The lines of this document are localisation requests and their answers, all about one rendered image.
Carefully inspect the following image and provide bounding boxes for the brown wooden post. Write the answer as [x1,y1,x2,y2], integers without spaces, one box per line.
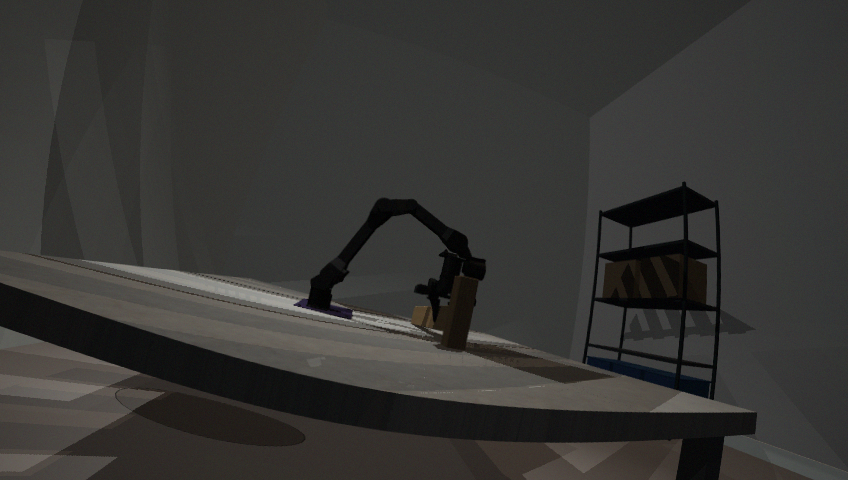
[440,276,479,351]

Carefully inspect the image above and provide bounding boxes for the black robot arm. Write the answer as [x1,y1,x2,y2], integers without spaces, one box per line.
[306,197,486,311]

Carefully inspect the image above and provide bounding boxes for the brown wooden board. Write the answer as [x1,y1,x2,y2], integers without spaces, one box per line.
[411,306,449,331]

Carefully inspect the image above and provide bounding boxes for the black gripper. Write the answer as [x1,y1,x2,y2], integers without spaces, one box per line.
[414,271,460,322]

